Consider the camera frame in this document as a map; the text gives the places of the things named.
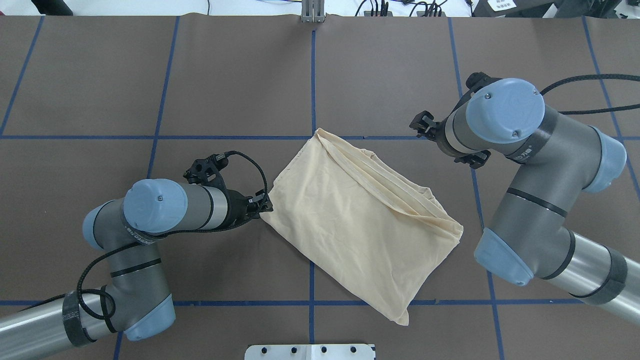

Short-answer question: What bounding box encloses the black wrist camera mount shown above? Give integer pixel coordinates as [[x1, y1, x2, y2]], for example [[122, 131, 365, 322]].
[[182, 153, 229, 191], [465, 71, 502, 95]]

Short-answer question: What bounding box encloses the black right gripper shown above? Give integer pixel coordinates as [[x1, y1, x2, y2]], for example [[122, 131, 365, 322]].
[[409, 111, 458, 157]]

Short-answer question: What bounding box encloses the black box with label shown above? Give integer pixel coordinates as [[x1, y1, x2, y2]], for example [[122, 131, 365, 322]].
[[471, 0, 555, 18]]

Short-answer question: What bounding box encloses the pale yellow long-sleeve shirt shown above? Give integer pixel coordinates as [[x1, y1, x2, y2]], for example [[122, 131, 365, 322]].
[[262, 129, 464, 326]]

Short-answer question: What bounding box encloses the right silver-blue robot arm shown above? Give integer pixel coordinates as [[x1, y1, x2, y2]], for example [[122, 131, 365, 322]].
[[409, 72, 640, 324]]

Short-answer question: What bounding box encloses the aluminium frame post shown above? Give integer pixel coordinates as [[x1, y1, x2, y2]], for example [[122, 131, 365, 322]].
[[301, 0, 326, 23]]

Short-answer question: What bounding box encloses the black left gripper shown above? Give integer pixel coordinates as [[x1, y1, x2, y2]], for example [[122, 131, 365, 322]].
[[225, 189, 274, 230]]

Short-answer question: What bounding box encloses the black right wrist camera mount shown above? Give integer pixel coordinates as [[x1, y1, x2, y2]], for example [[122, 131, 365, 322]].
[[465, 71, 502, 95]]

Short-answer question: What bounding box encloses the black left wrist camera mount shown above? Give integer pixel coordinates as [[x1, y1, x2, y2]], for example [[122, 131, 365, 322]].
[[182, 153, 229, 191]]

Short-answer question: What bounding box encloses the brown gridded table mat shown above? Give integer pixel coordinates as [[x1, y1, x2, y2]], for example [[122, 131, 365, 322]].
[[0, 14, 639, 360]]

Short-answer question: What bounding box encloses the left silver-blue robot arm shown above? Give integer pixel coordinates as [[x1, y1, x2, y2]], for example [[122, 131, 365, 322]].
[[1, 178, 272, 360]]

